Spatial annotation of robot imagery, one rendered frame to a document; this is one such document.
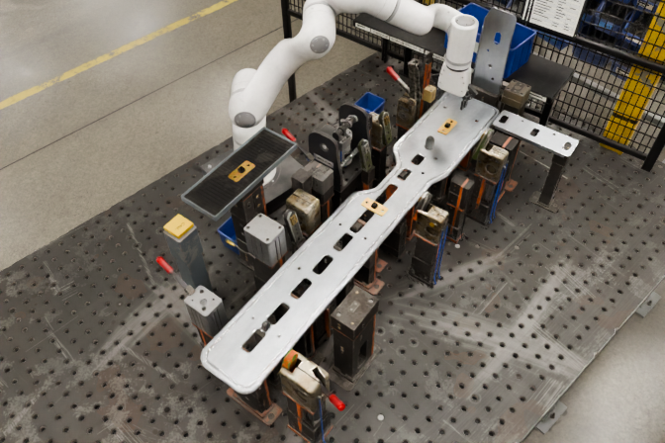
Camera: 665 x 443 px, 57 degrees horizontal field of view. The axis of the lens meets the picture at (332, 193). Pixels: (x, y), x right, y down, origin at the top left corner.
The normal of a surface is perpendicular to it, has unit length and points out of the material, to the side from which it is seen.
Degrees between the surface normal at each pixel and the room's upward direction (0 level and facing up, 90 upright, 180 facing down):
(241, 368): 0
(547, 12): 90
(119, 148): 0
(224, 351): 0
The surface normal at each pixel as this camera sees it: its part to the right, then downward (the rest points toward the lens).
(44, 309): -0.02, -0.66
